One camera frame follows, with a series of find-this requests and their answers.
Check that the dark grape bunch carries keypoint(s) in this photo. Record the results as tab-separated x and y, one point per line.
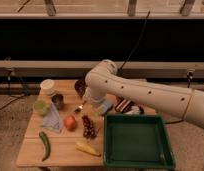
89	131

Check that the yellow corn cob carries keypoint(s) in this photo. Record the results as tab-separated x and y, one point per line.
85	147

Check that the red apple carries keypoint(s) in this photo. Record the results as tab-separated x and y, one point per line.
70	123

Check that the white paper cup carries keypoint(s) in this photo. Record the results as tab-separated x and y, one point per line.
47	87

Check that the small metal cup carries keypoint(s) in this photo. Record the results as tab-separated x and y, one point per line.
58	101

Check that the dark red bowl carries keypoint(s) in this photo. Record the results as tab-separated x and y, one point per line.
80	87

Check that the brown striped box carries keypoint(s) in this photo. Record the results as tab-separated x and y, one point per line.
123	105

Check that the green plastic tray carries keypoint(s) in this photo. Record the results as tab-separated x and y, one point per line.
136	141

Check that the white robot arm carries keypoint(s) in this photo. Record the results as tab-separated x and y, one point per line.
185	103

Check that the green chili pepper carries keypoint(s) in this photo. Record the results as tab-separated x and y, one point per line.
47	149

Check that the light blue towel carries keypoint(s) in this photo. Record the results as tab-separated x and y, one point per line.
52	121

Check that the metal spoon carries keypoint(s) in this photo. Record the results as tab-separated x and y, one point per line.
80	107

